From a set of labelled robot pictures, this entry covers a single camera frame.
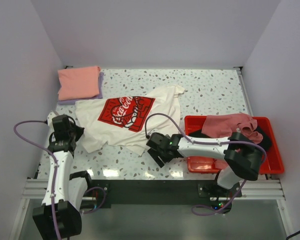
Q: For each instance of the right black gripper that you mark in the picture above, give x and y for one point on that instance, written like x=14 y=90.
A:
x=154 y=154

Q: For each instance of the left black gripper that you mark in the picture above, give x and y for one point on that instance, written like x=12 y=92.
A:
x=79 y=130

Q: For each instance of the white red print t shirt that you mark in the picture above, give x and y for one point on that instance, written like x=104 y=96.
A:
x=125 y=121

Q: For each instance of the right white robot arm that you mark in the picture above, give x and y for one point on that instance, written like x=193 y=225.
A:
x=243 y=157

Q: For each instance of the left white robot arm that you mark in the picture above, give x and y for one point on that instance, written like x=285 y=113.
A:
x=59 y=215

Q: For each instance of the folded lavender t shirt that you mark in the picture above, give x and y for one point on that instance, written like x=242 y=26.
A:
x=98 y=96

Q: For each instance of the folded salmon pink t shirt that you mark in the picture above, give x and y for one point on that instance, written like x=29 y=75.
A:
x=78 y=83

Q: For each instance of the pink t shirt in bin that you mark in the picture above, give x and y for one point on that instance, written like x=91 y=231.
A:
x=219 y=126

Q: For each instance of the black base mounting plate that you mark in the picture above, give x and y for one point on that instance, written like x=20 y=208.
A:
x=153 y=192

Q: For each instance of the black t shirt in bin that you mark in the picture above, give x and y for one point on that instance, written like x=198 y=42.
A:
x=265 y=143

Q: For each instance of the red plastic bin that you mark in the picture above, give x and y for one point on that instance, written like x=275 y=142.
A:
x=272 y=160

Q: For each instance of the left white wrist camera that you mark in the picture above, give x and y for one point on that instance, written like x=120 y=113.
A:
x=50 y=117

